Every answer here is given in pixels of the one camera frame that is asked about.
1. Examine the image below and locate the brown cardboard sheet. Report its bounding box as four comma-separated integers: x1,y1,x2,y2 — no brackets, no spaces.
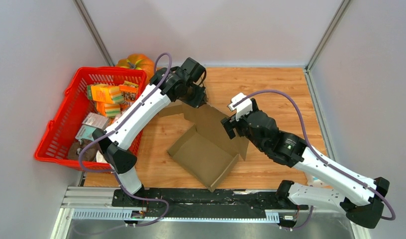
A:
167,104,249,192

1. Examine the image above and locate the brown cardboard box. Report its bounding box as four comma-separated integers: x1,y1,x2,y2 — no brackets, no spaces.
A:
158,102,183,117

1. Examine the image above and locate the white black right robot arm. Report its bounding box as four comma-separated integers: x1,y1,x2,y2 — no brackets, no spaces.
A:
221,95,390,229

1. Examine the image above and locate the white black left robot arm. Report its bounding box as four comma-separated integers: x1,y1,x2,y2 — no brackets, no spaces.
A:
93,57,206,207

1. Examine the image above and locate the orange snack box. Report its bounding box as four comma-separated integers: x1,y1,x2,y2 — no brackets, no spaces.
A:
119,81,139,102

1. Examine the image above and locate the teal cookie box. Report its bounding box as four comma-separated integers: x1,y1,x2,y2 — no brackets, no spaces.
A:
75,125,96,141

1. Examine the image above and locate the orange pumpkin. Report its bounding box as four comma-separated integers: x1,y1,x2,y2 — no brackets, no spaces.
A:
115,53,155,79

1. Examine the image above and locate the white blue pouch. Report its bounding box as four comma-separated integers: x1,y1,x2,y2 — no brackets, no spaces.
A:
306,174,324,187

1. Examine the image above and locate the orange sponge pack upper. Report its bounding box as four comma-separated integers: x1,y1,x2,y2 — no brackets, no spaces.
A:
87,84,124,104

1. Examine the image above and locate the orange sponge pack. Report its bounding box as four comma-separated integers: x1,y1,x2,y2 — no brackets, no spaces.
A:
96,102,121,118
87,84,124,104

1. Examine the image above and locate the orange sponge pack lower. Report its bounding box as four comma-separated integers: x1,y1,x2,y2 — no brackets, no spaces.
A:
96,102,121,118

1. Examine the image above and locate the red plastic shopping basket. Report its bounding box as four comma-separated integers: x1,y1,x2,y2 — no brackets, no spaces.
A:
34,67,147,171

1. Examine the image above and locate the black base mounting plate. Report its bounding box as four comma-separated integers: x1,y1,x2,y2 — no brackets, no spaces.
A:
111,188,308,219

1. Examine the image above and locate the brown netted item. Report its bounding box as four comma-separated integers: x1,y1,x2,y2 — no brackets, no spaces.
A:
66,139,98,162

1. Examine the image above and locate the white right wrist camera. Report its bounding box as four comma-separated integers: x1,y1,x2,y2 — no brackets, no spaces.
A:
227,93,253,121

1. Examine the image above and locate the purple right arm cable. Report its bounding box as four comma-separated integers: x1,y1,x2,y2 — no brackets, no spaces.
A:
232,90,396,231

